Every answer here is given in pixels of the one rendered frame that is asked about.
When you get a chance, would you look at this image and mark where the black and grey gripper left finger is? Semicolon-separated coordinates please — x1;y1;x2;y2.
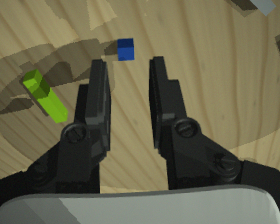
0;59;111;206

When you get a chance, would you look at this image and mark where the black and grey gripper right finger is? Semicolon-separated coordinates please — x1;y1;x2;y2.
149;56;280;211

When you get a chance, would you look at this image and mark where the small dark blue block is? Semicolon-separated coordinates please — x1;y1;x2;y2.
117;38;134;61

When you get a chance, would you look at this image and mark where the lime green rod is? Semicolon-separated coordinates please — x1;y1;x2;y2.
23;69;68;123

